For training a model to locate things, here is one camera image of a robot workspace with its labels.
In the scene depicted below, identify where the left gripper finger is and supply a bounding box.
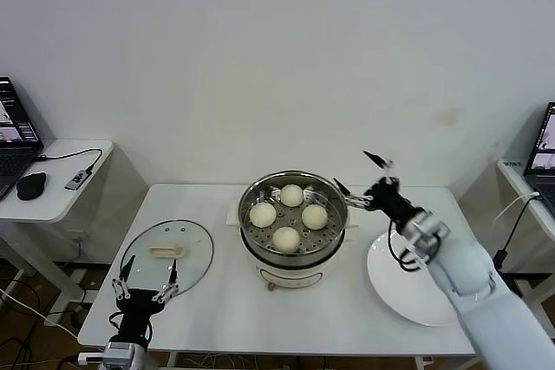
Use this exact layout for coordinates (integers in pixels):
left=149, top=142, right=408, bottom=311
left=151, top=259, right=181, bottom=303
left=111, top=255, right=137, bottom=300

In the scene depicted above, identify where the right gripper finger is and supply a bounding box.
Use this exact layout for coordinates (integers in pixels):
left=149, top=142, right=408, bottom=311
left=362, top=150, right=401, bottom=185
left=332, top=177, right=375, bottom=211

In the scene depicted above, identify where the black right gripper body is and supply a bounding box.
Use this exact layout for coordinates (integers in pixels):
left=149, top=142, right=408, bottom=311
left=362, top=176, right=427, bottom=228

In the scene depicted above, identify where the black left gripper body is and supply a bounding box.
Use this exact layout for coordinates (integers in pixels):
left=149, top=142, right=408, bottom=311
left=116, top=288, right=168, bottom=339

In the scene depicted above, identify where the glass lid with cream handle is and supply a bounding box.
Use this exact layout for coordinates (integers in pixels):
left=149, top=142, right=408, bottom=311
left=120, top=219, right=216, bottom=301

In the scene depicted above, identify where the white steamed baozi bun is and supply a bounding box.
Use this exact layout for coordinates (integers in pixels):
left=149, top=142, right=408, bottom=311
left=279, top=184, right=304, bottom=208
left=248, top=202, right=278, bottom=229
left=300, top=204, right=330, bottom=231
left=271, top=225, right=301, bottom=254

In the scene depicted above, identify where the perforated steel steamer basket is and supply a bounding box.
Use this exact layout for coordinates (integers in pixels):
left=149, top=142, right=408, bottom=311
left=238, top=172, right=349, bottom=265

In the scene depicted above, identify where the round white plate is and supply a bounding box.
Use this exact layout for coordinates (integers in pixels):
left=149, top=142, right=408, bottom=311
left=366, top=230, right=460, bottom=328

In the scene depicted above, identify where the white side table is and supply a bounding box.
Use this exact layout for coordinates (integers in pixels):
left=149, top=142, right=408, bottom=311
left=0, top=139, right=116, bottom=328
left=496, top=156, right=555, bottom=341

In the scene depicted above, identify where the cream electric cooker base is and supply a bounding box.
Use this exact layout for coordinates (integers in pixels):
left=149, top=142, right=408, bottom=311
left=225, top=203, right=363, bottom=292

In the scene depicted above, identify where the grey usb hub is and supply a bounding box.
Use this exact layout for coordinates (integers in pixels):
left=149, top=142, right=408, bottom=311
left=63, top=169, right=95, bottom=191

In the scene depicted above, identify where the black computer mouse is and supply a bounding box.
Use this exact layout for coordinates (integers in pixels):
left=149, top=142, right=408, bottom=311
left=16, top=172, right=48, bottom=201

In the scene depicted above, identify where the black open laptop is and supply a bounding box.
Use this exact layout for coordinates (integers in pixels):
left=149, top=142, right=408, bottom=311
left=523, top=102, right=555, bottom=219
left=0, top=76, right=45, bottom=203

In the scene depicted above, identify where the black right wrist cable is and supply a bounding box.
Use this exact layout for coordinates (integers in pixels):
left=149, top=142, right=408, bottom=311
left=387, top=220, right=434, bottom=272

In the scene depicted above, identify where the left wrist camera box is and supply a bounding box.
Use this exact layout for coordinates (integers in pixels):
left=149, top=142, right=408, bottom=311
left=105, top=341, right=140, bottom=362

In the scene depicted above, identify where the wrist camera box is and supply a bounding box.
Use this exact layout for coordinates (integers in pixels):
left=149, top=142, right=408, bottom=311
left=401, top=209, right=452, bottom=263
left=105, top=341, right=140, bottom=362

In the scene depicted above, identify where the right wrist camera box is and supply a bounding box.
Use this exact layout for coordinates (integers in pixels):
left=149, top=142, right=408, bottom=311
left=401, top=209, right=452, bottom=263

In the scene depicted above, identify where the white wire bundle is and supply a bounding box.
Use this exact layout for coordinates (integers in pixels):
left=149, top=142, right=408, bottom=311
left=180, top=353, right=272, bottom=370

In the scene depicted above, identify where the white floor cable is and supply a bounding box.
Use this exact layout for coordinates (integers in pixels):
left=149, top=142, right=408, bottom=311
left=0, top=285, right=83, bottom=339

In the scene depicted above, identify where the black power adapter cable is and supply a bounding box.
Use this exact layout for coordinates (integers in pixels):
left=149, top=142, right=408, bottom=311
left=489, top=194, right=543, bottom=274

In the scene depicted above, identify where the black usb cable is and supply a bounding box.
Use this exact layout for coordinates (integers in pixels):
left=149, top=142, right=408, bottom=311
left=33, top=148, right=105, bottom=173

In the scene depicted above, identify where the white charger cable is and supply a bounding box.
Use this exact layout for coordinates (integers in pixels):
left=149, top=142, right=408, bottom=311
left=493, top=191, right=541, bottom=228

